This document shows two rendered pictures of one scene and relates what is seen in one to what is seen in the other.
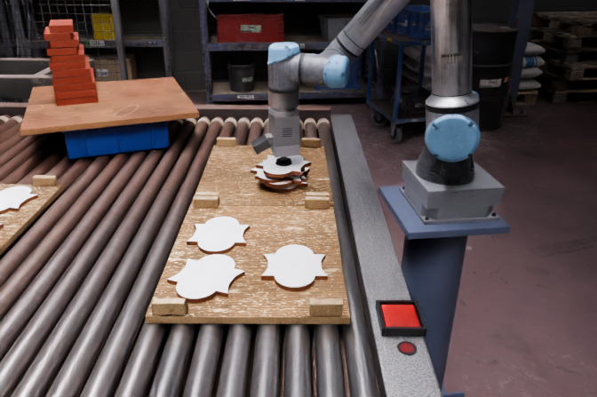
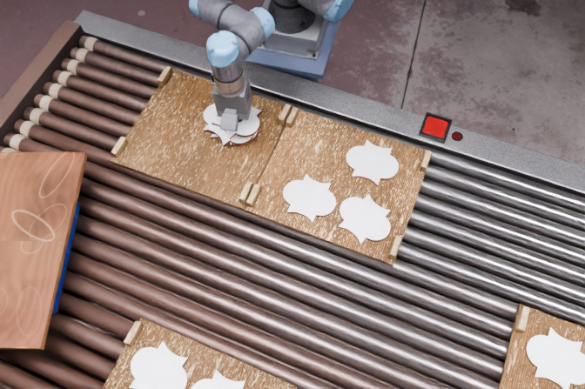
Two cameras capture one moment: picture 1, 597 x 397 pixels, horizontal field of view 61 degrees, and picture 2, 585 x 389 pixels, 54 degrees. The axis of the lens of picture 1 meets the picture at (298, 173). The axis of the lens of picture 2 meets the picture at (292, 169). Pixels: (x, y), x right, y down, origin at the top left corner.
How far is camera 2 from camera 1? 1.31 m
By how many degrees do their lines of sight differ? 56
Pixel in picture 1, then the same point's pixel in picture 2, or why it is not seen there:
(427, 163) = (294, 21)
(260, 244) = (332, 174)
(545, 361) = not seen: hidden behind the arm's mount
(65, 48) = not seen: outside the picture
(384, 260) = (372, 108)
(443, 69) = not seen: outside the picture
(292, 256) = (361, 159)
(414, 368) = (472, 140)
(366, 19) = not seen: outside the picture
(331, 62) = (265, 23)
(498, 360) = not seen: hidden behind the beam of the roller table
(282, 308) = (412, 184)
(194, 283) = (373, 228)
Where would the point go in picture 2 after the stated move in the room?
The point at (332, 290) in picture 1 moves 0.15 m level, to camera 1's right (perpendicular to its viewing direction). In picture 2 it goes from (404, 150) to (420, 109)
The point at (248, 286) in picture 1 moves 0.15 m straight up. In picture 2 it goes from (381, 197) to (388, 169)
